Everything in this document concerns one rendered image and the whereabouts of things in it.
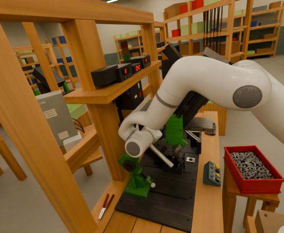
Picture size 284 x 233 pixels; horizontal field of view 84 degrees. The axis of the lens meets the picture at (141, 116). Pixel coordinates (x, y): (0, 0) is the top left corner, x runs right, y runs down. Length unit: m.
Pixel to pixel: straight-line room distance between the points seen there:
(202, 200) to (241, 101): 0.72
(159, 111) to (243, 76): 0.26
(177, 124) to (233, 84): 0.68
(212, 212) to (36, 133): 0.87
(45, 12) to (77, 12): 0.16
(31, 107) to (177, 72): 0.47
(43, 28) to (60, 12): 13.49
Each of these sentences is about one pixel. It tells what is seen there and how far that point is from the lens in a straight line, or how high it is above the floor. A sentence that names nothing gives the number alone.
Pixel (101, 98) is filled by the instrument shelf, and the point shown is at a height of 1.53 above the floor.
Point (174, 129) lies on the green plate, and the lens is 1.05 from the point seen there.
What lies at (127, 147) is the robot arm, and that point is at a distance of 0.67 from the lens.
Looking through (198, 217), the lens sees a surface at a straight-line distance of 0.97.
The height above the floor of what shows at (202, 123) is 1.13.
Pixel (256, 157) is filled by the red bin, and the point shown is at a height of 0.88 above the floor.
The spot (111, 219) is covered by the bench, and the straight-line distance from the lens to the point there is 1.04.
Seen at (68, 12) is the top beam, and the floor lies 1.87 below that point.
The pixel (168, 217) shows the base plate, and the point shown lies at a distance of 0.97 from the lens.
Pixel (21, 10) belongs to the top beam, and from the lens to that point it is 0.68.
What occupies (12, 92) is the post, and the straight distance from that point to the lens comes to 0.60.
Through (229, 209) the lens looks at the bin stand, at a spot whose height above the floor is 0.62.
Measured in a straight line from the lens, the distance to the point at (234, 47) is 3.82.
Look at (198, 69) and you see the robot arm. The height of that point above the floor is 1.63.
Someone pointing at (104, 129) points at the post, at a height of 1.31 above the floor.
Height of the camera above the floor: 1.73
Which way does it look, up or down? 26 degrees down
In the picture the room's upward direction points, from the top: 10 degrees counter-clockwise
